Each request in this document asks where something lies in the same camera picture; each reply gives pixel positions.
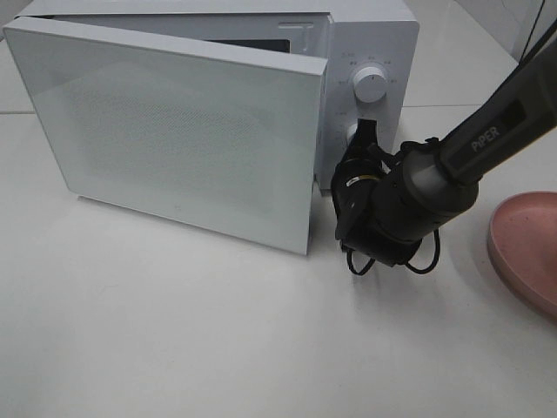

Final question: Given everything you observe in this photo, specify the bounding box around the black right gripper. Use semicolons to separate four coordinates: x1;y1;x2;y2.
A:
331;118;392;244

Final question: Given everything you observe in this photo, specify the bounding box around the white microwave door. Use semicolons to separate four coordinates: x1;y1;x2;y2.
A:
3;17;327;254

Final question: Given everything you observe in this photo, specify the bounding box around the pink round plate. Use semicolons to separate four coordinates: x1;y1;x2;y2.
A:
487;191;556;322

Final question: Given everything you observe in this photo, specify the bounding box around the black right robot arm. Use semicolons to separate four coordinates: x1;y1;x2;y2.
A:
332;24;556;243

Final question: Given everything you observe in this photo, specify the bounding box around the white lower microwave knob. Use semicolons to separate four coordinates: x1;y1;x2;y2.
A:
346;124;358;144

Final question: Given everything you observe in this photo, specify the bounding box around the white microwave knob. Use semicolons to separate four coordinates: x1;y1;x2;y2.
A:
346;124;358;144
352;65;387;104

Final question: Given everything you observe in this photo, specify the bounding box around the white upper microwave knob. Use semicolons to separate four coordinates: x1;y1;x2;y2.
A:
352;65;387;104

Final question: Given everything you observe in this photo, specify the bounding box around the white microwave oven body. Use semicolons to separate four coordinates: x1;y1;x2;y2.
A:
3;1;419;190

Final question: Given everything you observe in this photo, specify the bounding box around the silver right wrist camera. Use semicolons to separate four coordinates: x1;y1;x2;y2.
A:
335;220;422;275

